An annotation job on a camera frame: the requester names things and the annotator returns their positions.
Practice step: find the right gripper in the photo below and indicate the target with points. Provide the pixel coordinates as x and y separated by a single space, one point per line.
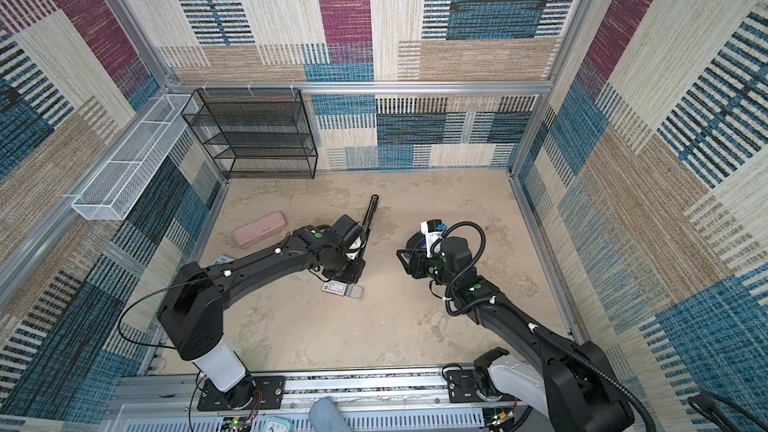
418 259

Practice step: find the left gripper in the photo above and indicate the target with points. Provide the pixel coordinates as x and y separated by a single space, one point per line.
355 275

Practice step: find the red white staple box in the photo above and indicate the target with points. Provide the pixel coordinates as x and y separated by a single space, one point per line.
335 288

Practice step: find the black stapler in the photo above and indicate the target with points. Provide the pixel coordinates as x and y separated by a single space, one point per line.
372 207

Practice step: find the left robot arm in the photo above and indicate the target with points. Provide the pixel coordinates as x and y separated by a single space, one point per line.
191 312

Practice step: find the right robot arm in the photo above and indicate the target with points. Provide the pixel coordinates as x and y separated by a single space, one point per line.
572 384

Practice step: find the pink pencil case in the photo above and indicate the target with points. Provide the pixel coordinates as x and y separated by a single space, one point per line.
260 229

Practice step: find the black mesh shelf rack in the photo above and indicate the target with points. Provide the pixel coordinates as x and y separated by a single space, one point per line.
254 133

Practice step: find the grey rounded object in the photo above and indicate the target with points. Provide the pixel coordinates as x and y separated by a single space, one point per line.
324 416

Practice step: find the teal electronics box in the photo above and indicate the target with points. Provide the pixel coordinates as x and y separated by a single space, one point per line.
276 424

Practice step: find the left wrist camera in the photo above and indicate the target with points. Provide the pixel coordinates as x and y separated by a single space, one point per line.
357 247

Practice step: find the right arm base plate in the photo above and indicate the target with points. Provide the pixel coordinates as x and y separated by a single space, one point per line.
462 387

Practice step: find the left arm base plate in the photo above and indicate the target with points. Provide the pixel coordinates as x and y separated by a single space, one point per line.
251 393

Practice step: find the white wire basket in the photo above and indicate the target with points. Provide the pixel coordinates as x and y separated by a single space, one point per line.
114 190

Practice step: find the black cable corner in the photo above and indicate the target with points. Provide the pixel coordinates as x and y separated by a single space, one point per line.
707 404

